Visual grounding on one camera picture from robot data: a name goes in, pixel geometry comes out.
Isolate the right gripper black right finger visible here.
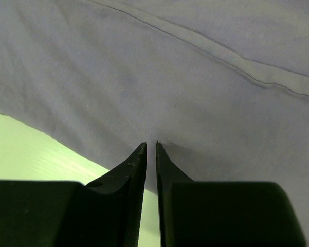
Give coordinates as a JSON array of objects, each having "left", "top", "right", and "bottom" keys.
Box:
[{"left": 156, "top": 143, "right": 306, "bottom": 246}]

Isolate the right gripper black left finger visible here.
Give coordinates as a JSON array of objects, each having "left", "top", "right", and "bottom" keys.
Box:
[{"left": 0, "top": 143, "right": 147, "bottom": 246}]

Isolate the purple polo shirt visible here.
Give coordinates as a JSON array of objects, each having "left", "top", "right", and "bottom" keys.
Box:
[{"left": 0, "top": 0, "right": 309, "bottom": 192}]

